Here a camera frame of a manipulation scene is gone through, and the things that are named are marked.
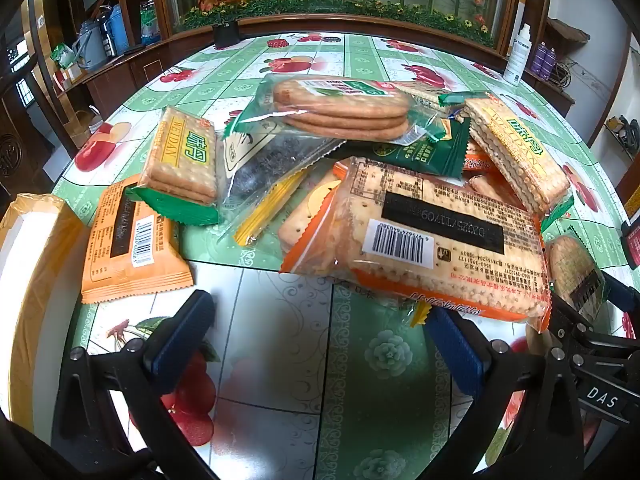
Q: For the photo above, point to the green-trim cracker packet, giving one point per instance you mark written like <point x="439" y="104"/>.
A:
<point x="180" y="155"/>

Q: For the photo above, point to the clear seed packet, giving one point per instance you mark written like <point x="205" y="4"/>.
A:
<point x="265" y="175"/>

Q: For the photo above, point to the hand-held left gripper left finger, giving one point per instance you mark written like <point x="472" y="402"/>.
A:
<point x="182" y="340"/>

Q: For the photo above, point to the wafer biscuit packet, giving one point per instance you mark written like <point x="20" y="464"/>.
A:
<point x="520" y="160"/>

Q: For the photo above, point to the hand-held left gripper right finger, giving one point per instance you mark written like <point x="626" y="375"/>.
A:
<point x="457" y="350"/>

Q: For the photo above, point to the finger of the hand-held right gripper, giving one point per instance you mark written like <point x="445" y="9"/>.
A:
<point x="585" y="332"/>
<point x="622" y="292"/>

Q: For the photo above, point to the small black device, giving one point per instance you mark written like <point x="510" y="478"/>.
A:
<point x="227" y="35"/>

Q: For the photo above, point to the wooden partition cabinet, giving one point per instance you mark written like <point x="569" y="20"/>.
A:
<point x="130" y="70"/>

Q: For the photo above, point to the yellow cardboard box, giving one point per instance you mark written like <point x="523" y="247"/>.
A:
<point x="30" y="280"/>

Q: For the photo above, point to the white plastic bottle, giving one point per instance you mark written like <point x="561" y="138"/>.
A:
<point x="517" y="57"/>

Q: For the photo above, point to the fruit-print tablecloth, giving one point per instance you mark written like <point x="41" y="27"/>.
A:
<point x="350" y="360"/>

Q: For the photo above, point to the white bucket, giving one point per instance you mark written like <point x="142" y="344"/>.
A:
<point x="95" y="122"/>

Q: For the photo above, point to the large orange cracker packet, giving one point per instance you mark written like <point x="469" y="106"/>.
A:
<point x="425" y="220"/>

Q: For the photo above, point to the dark green snack packet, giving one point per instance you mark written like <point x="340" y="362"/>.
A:
<point x="420" y="152"/>

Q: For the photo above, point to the purple bottle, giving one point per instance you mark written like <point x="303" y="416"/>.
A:
<point x="551" y="64"/>
<point x="538" y="60"/>

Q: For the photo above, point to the small orange snack packet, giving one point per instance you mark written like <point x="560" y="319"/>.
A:
<point x="492" y="187"/>

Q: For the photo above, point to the grey thermos jug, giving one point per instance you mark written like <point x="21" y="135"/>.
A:
<point x="90" y="47"/>

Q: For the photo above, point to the blue thermos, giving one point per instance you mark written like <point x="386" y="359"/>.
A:
<point x="120" y="30"/>

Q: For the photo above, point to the barred window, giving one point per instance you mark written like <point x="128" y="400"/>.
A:
<point x="19" y="60"/>

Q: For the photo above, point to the wooden wall shelf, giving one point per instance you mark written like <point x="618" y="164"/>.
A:
<point x="567" y="35"/>

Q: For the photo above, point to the green plastic bag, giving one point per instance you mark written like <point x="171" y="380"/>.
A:
<point x="64" y="55"/>

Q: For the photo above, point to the round biscuit packet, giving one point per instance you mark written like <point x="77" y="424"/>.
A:
<point x="570" y="265"/>
<point x="340" y="110"/>

